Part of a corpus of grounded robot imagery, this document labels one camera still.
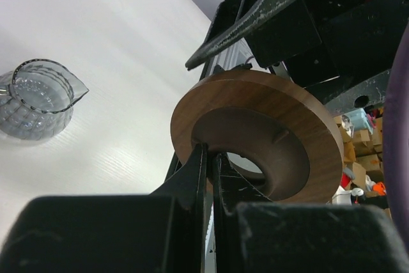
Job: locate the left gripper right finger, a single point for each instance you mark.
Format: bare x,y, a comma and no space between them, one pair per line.
254,234

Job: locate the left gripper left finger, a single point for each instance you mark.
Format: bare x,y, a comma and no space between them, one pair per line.
160,232

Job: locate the brown wooden ring holder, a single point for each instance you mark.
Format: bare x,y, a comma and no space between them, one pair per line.
271,121

